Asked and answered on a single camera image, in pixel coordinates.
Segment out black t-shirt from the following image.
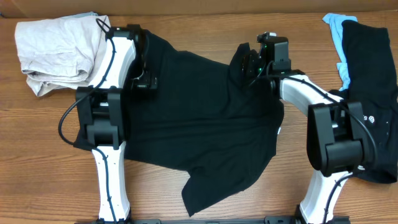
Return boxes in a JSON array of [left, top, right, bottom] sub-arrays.
[[124, 32, 284, 215]]

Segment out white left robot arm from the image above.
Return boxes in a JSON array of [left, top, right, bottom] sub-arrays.
[[74, 25, 158, 223]]

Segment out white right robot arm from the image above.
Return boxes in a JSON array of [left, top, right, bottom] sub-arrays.
[[241, 52, 376, 223]]

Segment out folded beige trousers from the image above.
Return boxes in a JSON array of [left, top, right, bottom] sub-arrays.
[[14, 12, 110, 97]]

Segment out light blue garment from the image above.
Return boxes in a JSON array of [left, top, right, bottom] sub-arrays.
[[322, 13, 358, 91]]

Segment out black logo shirt pile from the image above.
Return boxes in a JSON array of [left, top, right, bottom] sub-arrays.
[[340, 21, 397, 184]]

